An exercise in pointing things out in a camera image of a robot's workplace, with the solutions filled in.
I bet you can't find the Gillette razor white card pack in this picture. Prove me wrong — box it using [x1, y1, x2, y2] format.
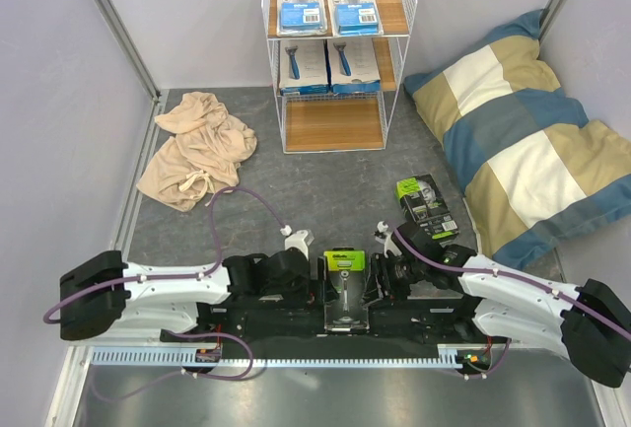
[327, 0, 384, 37]

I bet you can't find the purple cable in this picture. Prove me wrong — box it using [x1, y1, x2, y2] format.
[391, 227, 631, 383]
[43, 187, 292, 401]

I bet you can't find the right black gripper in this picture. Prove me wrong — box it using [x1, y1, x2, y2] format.
[359, 252, 425, 307]

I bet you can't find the blue Gillette razor blister pack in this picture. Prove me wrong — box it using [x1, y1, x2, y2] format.
[277, 0, 327, 36]

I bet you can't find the aluminium frame rail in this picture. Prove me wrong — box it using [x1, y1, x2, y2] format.
[94, 0, 161, 102]

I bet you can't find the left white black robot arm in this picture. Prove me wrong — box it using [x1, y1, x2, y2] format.
[59, 248, 319, 341]

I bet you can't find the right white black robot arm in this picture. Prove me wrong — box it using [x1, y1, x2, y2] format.
[373, 222, 630, 388]

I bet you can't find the white wire wooden shelf unit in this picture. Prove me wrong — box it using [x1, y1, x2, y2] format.
[261, 0, 418, 154]

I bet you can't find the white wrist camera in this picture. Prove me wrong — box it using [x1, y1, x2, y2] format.
[375, 221, 401, 256]
[280, 225, 315, 258]

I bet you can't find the beige crumpled cloth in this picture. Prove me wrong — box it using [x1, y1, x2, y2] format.
[137, 92, 257, 212]

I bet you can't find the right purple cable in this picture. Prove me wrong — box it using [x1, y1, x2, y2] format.
[391, 227, 631, 383]

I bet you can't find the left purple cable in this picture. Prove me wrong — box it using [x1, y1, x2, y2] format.
[43, 187, 292, 401]

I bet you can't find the Harry's razor box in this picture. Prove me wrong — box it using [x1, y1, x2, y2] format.
[326, 37, 381, 95]
[278, 39, 329, 96]

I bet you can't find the blue beige checkered pillow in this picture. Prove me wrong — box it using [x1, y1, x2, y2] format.
[403, 10, 630, 269]

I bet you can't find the black green Gillette razor box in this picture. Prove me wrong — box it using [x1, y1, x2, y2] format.
[323, 249, 369, 333]

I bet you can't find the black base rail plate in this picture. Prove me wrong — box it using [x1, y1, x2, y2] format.
[188, 296, 487, 355]

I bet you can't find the black green razor box portrait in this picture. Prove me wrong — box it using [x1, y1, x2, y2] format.
[395, 174, 459, 242]

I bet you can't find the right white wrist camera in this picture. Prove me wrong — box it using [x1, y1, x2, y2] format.
[375, 221, 401, 256]

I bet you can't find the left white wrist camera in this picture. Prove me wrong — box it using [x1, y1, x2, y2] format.
[280, 225, 315, 258]

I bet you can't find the light blue slotted cable duct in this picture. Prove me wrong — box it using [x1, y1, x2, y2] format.
[91, 346, 473, 369]

